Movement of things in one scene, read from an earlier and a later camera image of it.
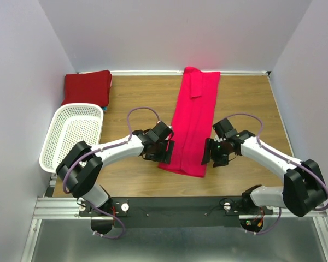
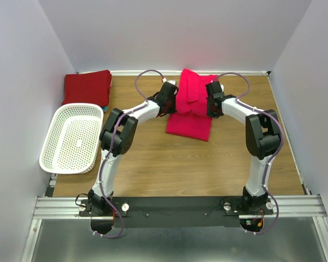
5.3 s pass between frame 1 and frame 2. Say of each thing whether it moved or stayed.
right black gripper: moved
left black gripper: moved
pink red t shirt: moved
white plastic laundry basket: stayed
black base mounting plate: stayed
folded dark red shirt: stayed
